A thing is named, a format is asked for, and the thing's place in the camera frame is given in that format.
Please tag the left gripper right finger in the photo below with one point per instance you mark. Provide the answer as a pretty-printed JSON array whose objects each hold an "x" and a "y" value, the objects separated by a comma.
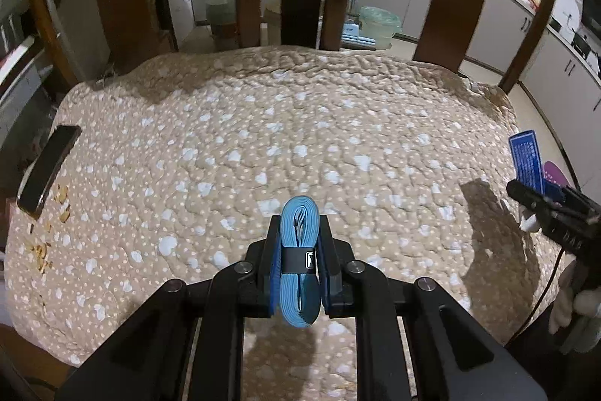
[{"x": 413, "y": 340}]

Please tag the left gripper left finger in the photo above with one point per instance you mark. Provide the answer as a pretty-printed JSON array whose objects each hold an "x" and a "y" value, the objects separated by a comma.
[{"x": 186, "y": 340}]

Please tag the purple plastic basket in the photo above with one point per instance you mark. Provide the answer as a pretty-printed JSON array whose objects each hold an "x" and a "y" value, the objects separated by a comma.
[{"x": 554, "y": 179}]

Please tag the blue carton with barcode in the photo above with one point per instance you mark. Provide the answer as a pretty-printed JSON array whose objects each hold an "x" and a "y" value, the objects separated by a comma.
[{"x": 527, "y": 160}]

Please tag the grey kitchen base cabinets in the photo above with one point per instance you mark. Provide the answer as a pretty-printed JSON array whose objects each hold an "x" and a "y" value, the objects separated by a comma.
[{"x": 565, "y": 88}]

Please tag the white gloved right hand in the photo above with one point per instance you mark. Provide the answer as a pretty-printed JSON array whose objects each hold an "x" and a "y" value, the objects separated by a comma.
[{"x": 586, "y": 304}]

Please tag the black flat remote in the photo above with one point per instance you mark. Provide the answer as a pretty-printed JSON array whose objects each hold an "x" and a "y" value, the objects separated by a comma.
[{"x": 43, "y": 172}]

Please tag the green lined waste bin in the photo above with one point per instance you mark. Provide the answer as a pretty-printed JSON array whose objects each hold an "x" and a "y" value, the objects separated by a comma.
[{"x": 380, "y": 25}]

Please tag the blue flat mop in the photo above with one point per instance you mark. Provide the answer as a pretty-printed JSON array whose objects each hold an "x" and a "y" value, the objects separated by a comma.
[{"x": 351, "y": 36}]

